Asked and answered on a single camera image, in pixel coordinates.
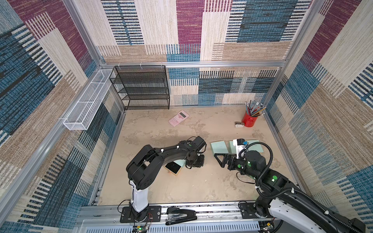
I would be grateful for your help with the mint drawer jewelry box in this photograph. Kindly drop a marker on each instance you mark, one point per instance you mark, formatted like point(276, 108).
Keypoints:
point(256, 147)

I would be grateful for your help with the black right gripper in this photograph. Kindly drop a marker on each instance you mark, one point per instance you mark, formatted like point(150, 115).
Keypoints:
point(230, 161)

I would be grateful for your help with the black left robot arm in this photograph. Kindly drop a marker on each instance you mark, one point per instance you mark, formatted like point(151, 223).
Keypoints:
point(145, 166)

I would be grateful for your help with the white mesh wall basket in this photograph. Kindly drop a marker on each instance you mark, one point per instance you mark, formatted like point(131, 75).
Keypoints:
point(84, 111)

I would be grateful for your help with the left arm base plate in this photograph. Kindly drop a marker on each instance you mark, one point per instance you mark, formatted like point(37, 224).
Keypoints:
point(149, 214)

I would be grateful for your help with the white tape dispenser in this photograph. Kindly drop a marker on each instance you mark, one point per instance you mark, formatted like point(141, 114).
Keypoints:
point(239, 124)

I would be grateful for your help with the black wire shelf rack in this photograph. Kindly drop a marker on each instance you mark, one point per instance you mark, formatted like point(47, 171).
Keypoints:
point(142, 87)

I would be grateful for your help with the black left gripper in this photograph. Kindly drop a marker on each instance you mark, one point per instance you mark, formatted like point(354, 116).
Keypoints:
point(200, 165)

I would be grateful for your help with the black stapler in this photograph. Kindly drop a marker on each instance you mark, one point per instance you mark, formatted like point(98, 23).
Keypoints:
point(177, 215)

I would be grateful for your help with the pink calculator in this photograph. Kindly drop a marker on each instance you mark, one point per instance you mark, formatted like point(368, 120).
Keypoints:
point(178, 118)

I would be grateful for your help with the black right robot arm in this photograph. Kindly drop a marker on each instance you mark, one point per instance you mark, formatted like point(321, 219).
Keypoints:
point(282, 199)

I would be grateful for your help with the red pencil cup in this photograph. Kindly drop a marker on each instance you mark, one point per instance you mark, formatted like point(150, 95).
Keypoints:
point(248, 120)

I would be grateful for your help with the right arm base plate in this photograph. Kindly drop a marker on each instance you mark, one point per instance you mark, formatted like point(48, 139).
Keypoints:
point(252, 210)

